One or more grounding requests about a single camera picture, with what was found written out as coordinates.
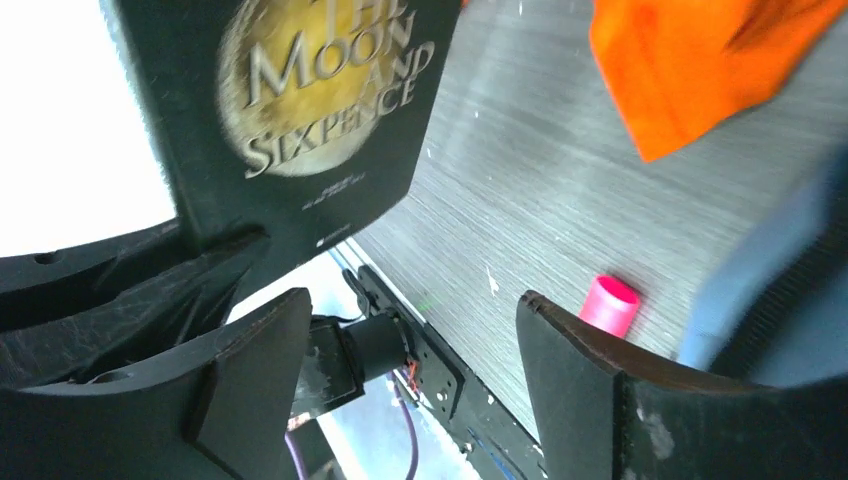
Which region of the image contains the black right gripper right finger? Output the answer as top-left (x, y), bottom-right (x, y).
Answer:
top-left (516, 291), bottom-right (847, 479)

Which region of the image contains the black Moon and Sixpence book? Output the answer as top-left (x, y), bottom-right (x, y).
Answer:
top-left (100, 1), bottom-right (462, 299)

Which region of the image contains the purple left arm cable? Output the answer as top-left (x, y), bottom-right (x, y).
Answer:
top-left (284, 370), bottom-right (422, 480)

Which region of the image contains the light blue backpack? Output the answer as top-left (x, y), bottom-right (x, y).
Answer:
top-left (676, 147), bottom-right (847, 387)

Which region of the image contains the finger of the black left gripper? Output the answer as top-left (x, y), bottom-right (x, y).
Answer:
top-left (1, 232), bottom-right (268, 388)
top-left (1, 220), bottom-right (186, 332)

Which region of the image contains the orange shirt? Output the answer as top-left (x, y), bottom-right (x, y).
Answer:
top-left (589, 1), bottom-right (847, 162)

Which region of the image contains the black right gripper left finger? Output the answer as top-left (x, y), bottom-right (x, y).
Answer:
top-left (1, 288), bottom-right (312, 479)

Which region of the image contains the pink highlighter marker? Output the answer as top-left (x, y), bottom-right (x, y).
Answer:
top-left (578, 275), bottom-right (641, 338)

